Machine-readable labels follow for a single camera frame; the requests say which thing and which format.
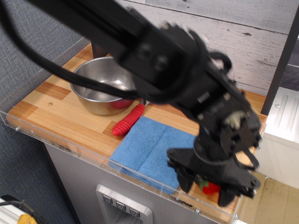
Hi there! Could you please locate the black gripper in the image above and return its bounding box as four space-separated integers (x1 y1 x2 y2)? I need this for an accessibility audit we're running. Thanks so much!
167 121 261 207

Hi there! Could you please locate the red toy tomato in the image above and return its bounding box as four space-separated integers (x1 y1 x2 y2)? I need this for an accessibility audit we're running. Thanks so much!
197 179 221 195

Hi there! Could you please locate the black left frame post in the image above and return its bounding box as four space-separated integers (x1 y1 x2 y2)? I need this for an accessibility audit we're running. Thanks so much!
91 41 109 58

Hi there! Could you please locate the blue folded cloth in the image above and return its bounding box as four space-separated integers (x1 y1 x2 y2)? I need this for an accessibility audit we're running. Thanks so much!
109 116 195 195

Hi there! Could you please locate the black wrapped cable bundle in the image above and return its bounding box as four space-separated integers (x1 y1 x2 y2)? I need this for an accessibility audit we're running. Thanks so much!
0 195 47 224

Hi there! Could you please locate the clear acrylic guard rail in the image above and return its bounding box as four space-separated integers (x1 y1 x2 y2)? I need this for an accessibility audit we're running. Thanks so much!
0 35 268 224

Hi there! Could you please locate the black right frame post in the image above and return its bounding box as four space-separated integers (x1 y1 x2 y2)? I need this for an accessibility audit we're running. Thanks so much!
261 7 299 115

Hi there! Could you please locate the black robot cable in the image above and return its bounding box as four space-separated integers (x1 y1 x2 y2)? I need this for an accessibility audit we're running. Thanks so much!
0 0 178 105

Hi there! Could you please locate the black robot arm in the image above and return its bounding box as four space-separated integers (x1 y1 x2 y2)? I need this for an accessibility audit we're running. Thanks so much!
33 0 261 206

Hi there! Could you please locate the stainless steel bowl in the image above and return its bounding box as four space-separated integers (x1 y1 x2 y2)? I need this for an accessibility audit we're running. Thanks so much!
71 56 135 116

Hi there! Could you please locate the grey cabinet with dispenser panel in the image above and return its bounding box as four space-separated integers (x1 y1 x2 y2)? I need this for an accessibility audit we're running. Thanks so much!
44 142 225 224

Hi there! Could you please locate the white ridged plastic object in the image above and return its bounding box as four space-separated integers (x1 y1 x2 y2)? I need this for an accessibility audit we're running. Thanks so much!
265 87 299 143

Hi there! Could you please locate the red handled metal spork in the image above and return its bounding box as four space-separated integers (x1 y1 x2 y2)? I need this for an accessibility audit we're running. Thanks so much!
112 99 150 136

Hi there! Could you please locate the black frame post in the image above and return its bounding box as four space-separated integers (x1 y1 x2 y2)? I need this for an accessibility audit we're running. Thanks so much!
91 41 109 58
261 7 299 115

